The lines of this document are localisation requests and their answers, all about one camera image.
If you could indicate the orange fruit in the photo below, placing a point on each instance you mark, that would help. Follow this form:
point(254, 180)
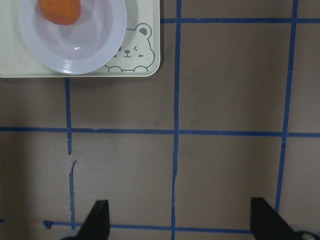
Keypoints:
point(61, 12)

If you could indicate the cream tray with bear print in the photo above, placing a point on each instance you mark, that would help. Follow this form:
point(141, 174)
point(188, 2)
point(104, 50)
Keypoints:
point(139, 54)

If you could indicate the white ridged plate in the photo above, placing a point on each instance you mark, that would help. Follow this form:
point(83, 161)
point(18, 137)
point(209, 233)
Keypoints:
point(79, 48)

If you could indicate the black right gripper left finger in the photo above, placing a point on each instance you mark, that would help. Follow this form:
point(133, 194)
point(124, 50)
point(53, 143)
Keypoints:
point(97, 224)

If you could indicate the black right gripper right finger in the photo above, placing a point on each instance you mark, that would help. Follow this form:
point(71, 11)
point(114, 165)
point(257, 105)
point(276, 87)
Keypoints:
point(266, 223)

